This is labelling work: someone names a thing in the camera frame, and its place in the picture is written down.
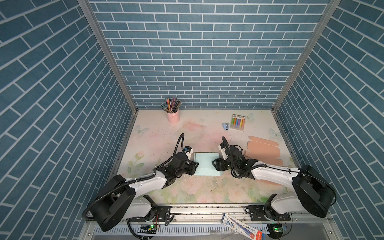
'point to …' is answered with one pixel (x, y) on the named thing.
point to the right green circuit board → (275, 230)
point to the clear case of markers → (238, 122)
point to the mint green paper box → (205, 167)
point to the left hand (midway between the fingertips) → (196, 163)
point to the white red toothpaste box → (242, 228)
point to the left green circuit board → (147, 229)
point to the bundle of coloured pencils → (171, 105)
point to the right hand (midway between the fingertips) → (215, 160)
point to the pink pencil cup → (174, 117)
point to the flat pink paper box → (265, 151)
